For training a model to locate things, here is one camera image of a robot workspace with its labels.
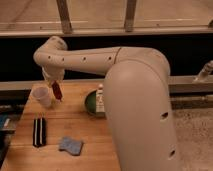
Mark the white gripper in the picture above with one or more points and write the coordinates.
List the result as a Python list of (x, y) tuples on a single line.
[(52, 74)]

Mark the dried red pepper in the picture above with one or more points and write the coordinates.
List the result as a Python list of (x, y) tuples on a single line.
[(57, 91)]

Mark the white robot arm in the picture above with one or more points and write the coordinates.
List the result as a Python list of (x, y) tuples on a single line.
[(136, 99)]

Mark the green bowl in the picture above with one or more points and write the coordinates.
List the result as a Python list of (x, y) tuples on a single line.
[(90, 105)]

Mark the black white striped cloth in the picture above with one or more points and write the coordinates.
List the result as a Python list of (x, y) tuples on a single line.
[(39, 132)]

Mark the white green bottle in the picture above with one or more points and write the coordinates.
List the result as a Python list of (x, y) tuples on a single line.
[(99, 100)]

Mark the blue sponge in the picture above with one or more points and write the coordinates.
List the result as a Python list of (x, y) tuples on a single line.
[(71, 146)]

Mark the metal window frame rail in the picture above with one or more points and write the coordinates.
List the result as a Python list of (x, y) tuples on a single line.
[(37, 18)]

